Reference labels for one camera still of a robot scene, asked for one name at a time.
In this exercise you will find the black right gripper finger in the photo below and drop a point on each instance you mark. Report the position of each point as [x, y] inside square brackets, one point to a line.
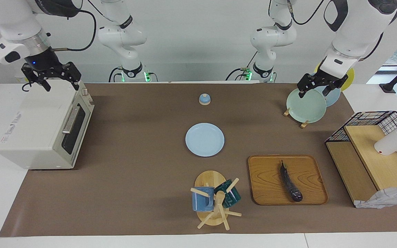
[77, 84]
[46, 84]

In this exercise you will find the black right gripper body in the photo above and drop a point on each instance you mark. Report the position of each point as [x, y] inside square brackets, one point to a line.
[47, 65]

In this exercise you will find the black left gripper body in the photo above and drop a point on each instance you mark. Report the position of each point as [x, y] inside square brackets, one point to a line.
[319, 80]

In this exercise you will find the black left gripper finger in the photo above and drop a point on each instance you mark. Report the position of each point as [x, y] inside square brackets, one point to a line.
[302, 93]
[327, 91]

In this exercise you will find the glass oven door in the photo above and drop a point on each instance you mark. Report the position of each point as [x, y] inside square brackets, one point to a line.
[81, 117]

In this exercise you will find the dark purple eggplant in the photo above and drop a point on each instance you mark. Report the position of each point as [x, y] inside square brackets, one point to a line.
[289, 186]

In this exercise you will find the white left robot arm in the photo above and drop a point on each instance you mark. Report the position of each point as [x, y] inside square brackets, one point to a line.
[357, 27]

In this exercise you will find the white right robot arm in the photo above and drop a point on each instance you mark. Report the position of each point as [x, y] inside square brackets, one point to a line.
[12, 20]

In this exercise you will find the white toaster oven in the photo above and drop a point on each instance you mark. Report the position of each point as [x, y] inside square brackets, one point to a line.
[33, 124]

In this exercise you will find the light blue racked plate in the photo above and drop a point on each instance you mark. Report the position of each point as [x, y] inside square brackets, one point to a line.
[334, 98]

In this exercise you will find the pale green plate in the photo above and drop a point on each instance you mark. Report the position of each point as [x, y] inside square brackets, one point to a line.
[305, 106]

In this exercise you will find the yellow plate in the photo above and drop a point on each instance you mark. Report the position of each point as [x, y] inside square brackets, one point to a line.
[350, 77]

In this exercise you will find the wooden plate rack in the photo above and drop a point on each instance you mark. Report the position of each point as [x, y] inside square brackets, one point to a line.
[304, 124]

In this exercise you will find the white cup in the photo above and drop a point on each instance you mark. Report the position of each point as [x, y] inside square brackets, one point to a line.
[389, 144]

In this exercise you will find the wooden step shelf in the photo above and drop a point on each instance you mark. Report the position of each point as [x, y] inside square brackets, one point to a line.
[381, 165]

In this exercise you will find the wooden serving tray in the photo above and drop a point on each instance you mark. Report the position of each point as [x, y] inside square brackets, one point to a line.
[267, 179]

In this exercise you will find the grey patterned cloth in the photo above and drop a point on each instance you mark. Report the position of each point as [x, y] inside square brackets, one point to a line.
[384, 198]

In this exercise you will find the brown table mat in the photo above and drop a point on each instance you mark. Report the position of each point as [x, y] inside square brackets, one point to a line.
[133, 193]

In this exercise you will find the wooden mug tree stand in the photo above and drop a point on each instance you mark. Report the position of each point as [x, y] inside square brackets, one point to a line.
[209, 177]

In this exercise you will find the dark green mug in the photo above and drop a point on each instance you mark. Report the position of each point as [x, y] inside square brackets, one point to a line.
[233, 198]

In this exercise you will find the blue mug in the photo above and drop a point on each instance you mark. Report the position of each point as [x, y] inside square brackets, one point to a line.
[200, 203]

